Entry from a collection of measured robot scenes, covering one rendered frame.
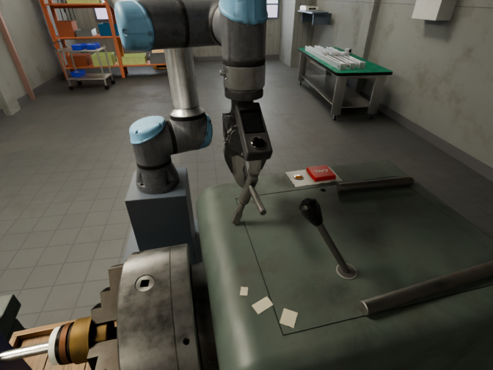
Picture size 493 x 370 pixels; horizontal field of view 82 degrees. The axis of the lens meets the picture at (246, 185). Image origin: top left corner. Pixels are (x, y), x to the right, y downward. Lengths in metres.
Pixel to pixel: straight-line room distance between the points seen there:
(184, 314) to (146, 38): 0.47
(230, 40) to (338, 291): 0.44
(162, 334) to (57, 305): 1.82
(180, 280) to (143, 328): 0.09
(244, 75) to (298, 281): 0.36
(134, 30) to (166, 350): 0.52
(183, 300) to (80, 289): 1.84
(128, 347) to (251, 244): 0.27
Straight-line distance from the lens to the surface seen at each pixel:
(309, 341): 0.48
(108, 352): 0.68
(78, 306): 2.27
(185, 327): 0.55
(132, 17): 0.55
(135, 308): 0.56
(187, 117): 0.96
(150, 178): 1.01
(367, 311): 0.51
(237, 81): 0.51
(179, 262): 0.59
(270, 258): 0.56
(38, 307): 2.40
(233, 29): 0.50
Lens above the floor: 1.67
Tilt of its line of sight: 34 degrees down
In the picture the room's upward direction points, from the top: straight up
